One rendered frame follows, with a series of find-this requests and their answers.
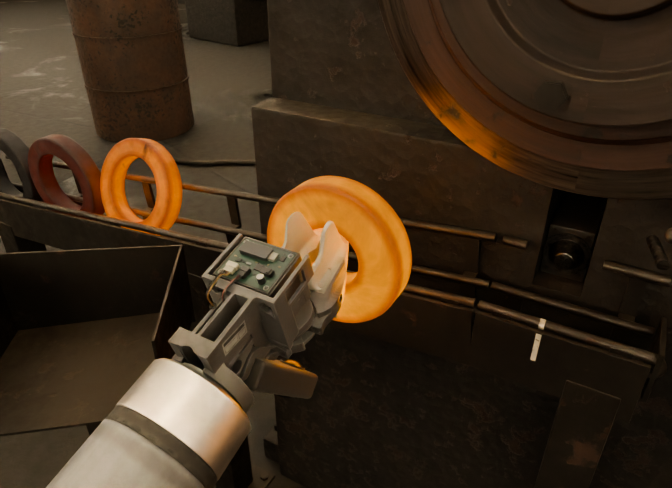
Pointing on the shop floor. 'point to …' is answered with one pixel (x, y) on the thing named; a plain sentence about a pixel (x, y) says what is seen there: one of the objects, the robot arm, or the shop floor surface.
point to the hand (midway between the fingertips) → (336, 236)
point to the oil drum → (131, 59)
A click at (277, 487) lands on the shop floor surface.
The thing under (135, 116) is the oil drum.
